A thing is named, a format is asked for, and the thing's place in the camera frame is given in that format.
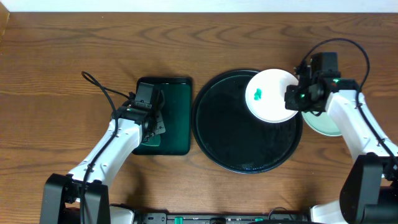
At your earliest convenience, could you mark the white plate front green stain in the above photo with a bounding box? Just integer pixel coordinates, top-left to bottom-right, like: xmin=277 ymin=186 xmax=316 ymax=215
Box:
xmin=302 ymin=112 xmax=341 ymax=137

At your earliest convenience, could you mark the green scouring sponge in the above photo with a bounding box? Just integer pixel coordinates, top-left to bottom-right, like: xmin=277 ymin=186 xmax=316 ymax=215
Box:
xmin=141 ymin=135 xmax=161 ymax=147

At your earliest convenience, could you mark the black rectangular water tray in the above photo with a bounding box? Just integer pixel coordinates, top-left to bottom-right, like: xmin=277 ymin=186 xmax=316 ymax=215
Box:
xmin=133 ymin=77 xmax=192 ymax=156

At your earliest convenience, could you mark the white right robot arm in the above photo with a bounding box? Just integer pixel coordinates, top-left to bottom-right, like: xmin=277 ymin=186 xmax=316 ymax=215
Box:
xmin=284 ymin=77 xmax=397 ymax=223

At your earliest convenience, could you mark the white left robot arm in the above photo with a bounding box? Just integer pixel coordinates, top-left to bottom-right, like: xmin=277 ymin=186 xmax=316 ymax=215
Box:
xmin=40 ymin=100 xmax=165 ymax=223

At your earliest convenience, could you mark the black round serving tray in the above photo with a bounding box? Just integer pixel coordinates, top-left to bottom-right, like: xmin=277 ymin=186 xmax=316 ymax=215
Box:
xmin=192 ymin=69 xmax=303 ymax=174

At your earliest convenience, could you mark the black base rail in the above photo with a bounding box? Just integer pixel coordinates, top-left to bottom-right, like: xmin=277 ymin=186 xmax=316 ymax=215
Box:
xmin=108 ymin=203 xmax=312 ymax=224

